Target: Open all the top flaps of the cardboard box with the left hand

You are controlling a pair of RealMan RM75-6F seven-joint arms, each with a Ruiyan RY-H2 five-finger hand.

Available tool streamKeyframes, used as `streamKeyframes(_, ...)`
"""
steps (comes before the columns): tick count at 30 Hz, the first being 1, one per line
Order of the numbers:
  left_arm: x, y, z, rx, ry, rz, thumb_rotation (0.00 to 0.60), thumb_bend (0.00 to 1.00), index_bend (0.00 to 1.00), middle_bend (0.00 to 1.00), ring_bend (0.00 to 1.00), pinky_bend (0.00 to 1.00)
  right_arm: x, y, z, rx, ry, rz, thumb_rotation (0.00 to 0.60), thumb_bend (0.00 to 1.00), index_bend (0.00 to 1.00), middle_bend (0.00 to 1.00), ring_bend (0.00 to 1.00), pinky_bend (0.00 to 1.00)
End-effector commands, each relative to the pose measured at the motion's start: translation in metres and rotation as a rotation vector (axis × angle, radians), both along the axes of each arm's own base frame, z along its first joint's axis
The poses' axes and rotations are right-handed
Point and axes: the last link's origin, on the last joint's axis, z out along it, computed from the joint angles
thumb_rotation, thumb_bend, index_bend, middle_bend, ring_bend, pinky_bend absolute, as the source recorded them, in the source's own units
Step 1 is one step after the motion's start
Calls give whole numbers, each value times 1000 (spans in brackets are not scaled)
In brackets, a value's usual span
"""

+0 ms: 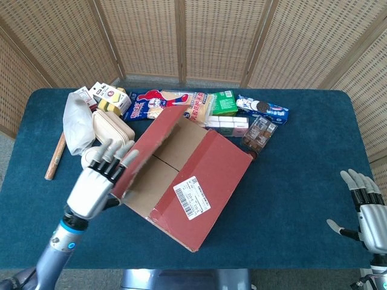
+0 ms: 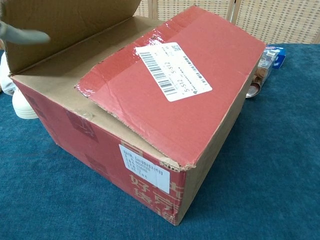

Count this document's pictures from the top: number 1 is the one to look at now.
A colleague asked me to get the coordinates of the small red white carton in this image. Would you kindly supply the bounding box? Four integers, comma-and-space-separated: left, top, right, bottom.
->
74, 86, 98, 112

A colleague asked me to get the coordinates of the white pastel cube pack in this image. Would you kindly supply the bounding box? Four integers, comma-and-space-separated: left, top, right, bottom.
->
205, 115, 249, 137

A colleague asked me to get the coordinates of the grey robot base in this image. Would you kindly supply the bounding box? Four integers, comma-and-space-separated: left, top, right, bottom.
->
120, 268, 252, 290

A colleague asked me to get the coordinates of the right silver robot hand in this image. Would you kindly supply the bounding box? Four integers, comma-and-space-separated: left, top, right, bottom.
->
326, 169, 387, 254

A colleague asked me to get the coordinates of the dark teal table top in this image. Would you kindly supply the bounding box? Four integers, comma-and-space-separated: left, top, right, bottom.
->
0, 87, 376, 270

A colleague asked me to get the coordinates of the green box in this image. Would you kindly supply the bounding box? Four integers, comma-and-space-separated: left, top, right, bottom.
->
211, 89, 238, 117

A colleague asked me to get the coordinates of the bamboo folding screen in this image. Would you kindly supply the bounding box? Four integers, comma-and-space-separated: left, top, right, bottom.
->
0, 0, 387, 197

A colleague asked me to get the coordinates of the brown wooden stick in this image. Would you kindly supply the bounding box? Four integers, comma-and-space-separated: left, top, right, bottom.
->
44, 131, 67, 181

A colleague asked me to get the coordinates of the yellow sponge pack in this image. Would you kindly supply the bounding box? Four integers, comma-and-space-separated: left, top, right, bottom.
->
90, 82, 132, 117

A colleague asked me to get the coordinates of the blue Oreo cookie pack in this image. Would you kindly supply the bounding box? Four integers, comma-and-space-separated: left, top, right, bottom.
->
235, 94, 290, 125

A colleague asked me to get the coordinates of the clear box of brown cookies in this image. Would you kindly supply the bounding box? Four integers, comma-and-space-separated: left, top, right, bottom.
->
241, 115, 278, 153

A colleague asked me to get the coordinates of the white plastic bag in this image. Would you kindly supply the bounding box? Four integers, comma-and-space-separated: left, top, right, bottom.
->
62, 92, 96, 156

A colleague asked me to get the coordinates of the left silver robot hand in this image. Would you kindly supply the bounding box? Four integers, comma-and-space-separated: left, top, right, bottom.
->
66, 138, 140, 221

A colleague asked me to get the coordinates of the blue red snack bag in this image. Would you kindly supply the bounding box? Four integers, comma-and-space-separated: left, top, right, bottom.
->
123, 89, 170, 123

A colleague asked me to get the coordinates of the red cardboard box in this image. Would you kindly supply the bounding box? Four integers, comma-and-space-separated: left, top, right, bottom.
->
111, 104, 254, 254

